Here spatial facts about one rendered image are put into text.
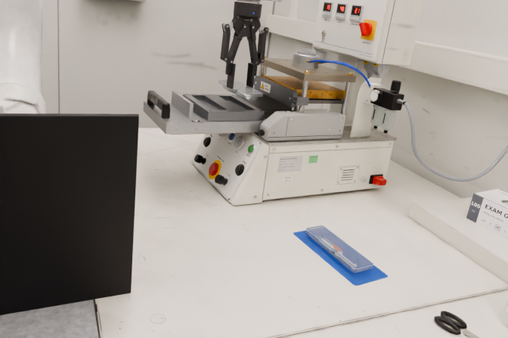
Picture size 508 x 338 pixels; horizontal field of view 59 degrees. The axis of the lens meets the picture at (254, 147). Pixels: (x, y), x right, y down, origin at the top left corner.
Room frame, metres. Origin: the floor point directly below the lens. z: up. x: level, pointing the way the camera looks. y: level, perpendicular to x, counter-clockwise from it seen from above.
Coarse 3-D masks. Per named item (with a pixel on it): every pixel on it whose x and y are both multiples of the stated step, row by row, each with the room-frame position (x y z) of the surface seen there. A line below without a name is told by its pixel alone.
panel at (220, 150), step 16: (208, 144) 1.35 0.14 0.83; (224, 144) 1.29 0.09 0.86; (256, 144) 1.17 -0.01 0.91; (208, 160) 1.31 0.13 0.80; (224, 160) 1.24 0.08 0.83; (240, 160) 1.18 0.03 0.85; (208, 176) 1.26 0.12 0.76; (224, 176) 1.20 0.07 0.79; (240, 176) 1.14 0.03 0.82; (224, 192) 1.16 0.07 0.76
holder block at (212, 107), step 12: (192, 96) 1.28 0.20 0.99; (204, 96) 1.31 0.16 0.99; (216, 96) 1.32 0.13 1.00; (228, 96) 1.36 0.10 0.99; (204, 108) 1.16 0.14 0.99; (216, 108) 1.23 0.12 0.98; (228, 108) 1.19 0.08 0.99; (240, 108) 1.27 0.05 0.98; (252, 108) 1.23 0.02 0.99; (216, 120) 1.14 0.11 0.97; (228, 120) 1.16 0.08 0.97; (240, 120) 1.18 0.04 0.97
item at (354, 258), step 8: (312, 232) 0.97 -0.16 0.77; (320, 232) 0.98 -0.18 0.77; (328, 232) 0.98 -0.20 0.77; (328, 240) 0.94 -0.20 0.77; (336, 240) 0.95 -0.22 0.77; (336, 248) 0.91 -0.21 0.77; (344, 248) 0.92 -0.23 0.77; (352, 248) 0.92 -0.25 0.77; (344, 256) 0.88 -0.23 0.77; (352, 256) 0.88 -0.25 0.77; (360, 256) 0.89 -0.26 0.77; (352, 264) 0.85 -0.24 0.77; (360, 264) 0.86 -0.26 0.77; (368, 264) 0.86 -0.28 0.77
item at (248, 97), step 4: (236, 80) 1.36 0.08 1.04; (224, 84) 1.31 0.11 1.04; (228, 88) 1.30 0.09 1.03; (232, 88) 1.26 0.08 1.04; (236, 88) 1.24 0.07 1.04; (232, 92) 1.28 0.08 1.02; (236, 92) 1.25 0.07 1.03; (240, 92) 1.21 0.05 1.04; (240, 96) 1.23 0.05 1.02; (244, 96) 1.19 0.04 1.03; (248, 96) 1.19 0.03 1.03; (252, 96) 1.20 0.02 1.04; (256, 96) 1.20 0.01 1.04; (260, 96) 1.21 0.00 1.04; (248, 100) 1.21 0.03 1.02; (252, 100) 1.21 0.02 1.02
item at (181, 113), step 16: (176, 96) 1.22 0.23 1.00; (144, 112) 1.24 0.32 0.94; (160, 112) 1.15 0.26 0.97; (176, 112) 1.18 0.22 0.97; (192, 112) 1.13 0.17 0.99; (160, 128) 1.10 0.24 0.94; (176, 128) 1.08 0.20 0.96; (192, 128) 1.10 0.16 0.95; (208, 128) 1.12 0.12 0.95; (224, 128) 1.14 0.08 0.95; (240, 128) 1.16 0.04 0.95; (256, 128) 1.19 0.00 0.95
